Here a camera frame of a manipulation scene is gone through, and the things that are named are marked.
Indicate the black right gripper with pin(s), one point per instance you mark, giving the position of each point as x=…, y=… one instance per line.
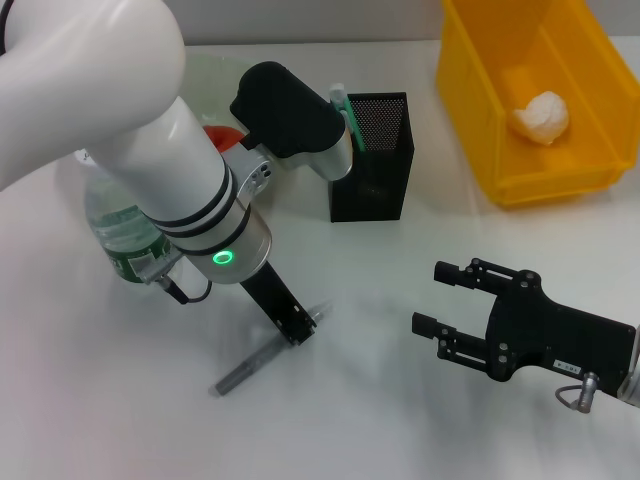
x=550, y=335

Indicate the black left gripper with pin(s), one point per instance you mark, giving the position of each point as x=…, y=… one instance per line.
x=270, y=295

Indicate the grey pen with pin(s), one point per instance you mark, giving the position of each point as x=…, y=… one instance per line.
x=245, y=367

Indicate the green utility knife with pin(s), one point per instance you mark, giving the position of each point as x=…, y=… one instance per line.
x=350, y=117

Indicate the orange fruit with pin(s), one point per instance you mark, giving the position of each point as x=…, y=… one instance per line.
x=224, y=137

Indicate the white paper ball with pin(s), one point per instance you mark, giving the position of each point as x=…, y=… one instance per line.
x=542, y=120

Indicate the clear plastic water bottle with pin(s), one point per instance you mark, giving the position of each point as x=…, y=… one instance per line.
x=115, y=220

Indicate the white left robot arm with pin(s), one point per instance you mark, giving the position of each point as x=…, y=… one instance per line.
x=100, y=125

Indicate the black mesh pen holder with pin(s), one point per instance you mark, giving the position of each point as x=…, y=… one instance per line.
x=380, y=175

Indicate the pale green glass fruit plate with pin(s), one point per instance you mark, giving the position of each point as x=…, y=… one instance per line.
x=215, y=75

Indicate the yellow plastic bin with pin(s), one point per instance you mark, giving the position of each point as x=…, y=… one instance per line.
x=475, y=100

